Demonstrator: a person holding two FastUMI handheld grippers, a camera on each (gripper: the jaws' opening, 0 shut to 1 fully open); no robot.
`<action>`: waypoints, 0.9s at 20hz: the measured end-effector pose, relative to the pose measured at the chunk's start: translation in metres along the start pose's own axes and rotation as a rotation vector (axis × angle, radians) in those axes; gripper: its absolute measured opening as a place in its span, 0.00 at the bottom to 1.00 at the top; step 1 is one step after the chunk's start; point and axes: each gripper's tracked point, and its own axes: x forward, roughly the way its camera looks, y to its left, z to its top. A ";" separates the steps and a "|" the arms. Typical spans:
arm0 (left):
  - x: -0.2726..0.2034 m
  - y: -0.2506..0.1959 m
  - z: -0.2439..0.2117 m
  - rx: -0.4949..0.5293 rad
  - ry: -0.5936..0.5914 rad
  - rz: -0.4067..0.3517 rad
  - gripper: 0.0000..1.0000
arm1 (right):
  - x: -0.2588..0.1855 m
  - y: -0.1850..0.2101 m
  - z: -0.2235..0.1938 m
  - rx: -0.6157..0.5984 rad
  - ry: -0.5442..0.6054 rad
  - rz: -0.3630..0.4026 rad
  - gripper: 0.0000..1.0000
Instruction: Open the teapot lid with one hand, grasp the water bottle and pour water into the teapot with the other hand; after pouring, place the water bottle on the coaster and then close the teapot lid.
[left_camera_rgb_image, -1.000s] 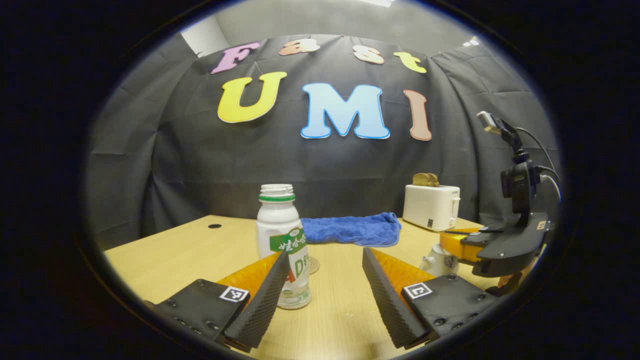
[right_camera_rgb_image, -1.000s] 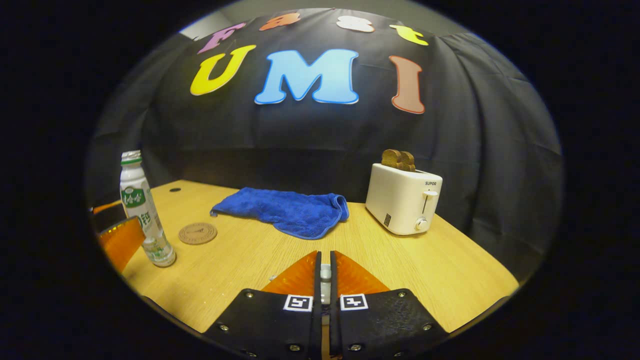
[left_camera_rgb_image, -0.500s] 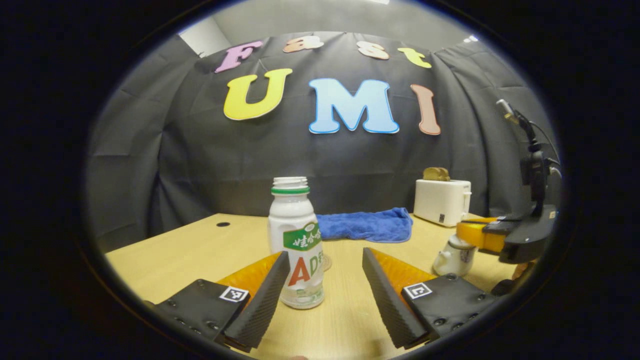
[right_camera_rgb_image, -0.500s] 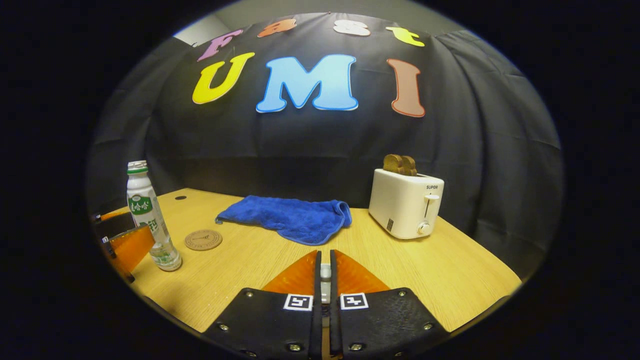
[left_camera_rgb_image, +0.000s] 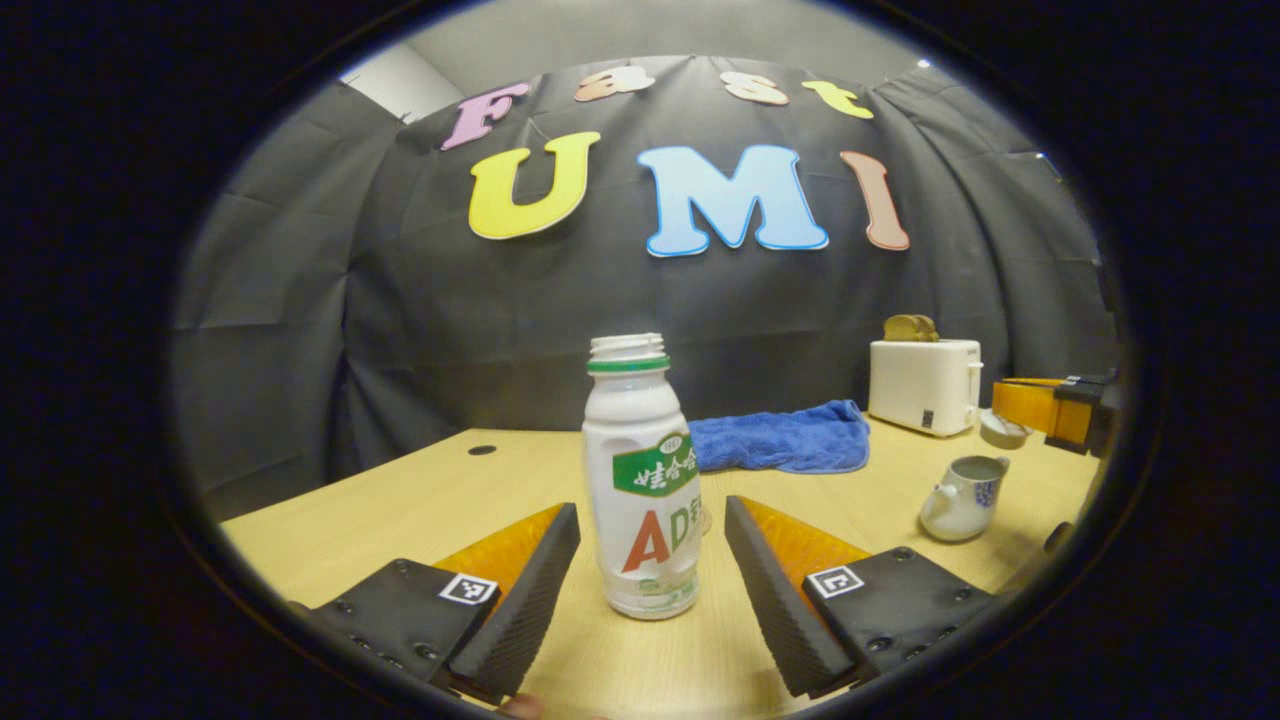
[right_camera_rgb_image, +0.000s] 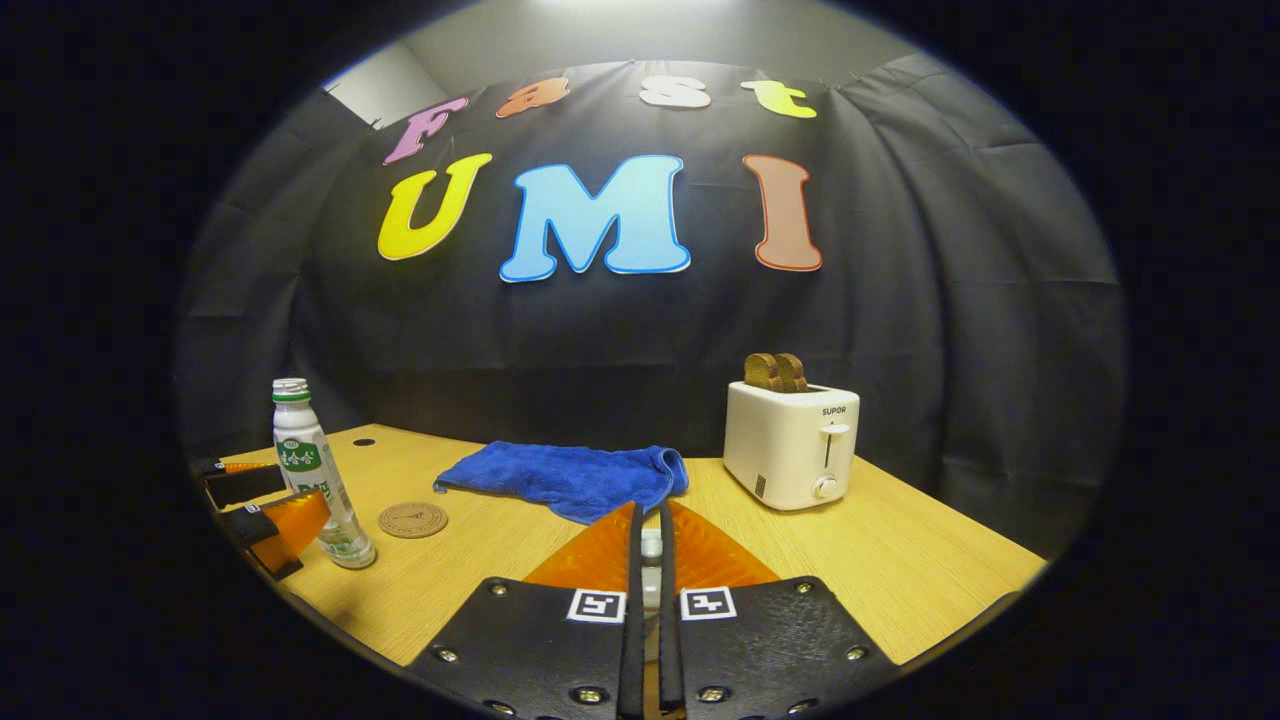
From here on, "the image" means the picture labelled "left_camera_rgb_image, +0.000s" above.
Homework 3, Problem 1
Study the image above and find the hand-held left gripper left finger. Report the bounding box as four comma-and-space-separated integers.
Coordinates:
288, 503, 583, 701

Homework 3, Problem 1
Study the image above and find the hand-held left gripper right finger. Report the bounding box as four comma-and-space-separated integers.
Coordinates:
724, 495, 996, 699

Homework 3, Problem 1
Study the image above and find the white blue-patterned teacup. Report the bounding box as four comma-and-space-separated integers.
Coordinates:
919, 455, 1011, 544

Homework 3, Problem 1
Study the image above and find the white plastic water bottle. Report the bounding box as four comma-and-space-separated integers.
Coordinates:
582, 333, 704, 621

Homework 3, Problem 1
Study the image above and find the white toaster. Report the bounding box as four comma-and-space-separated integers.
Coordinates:
868, 338, 985, 438

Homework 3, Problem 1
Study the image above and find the blue towel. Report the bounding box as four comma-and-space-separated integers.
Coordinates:
688, 400, 871, 475

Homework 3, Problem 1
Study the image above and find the black backdrop cloth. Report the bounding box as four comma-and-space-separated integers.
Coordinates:
170, 55, 1116, 521

